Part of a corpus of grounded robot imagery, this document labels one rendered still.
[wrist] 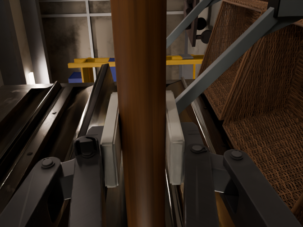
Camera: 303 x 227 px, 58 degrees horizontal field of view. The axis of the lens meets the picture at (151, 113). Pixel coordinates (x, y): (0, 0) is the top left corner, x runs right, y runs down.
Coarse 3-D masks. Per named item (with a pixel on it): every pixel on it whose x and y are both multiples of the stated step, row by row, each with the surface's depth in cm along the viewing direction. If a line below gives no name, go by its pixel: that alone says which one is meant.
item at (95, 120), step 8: (104, 72) 150; (104, 80) 142; (112, 80) 166; (96, 88) 130; (104, 88) 138; (112, 88) 161; (96, 96) 121; (104, 96) 134; (96, 104) 116; (104, 104) 131; (88, 112) 108; (96, 112) 113; (104, 112) 128; (88, 120) 102; (96, 120) 111; (104, 120) 124; (88, 128) 98; (80, 136) 92; (64, 216) 65; (64, 224) 64
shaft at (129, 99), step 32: (128, 0) 13; (160, 0) 14; (128, 32) 14; (160, 32) 14; (128, 64) 15; (160, 64) 15; (128, 96) 16; (160, 96) 16; (128, 128) 17; (160, 128) 17; (128, 160) 18; (160, 160) 18; (128, 192) 19; (160, 192) 19; (128, 224) 21; (160, 224) 21
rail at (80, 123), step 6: (102, 66) 161; (96, 78) 143; (96, 84) 135; (90, 96) 123; (90, 102) 117; (84, 114) 107; (78, 126) 99; (78, 132) 95; (72, 144) 89; (72, 150) 85; (66, 156) 83
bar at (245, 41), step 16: (208, 0) 93; (272, 0) 50; (288, 0) 48; (192, 16) 95; (272, 16) 50; (288, 16) 49; (176, 32) 97; (256, 32) 51; (240, 48) 52; (224, 64) 53; (208, 80) 55; (192, 96) 56; (176, 192) 37; (176, 208) 34; (176, 224) 32
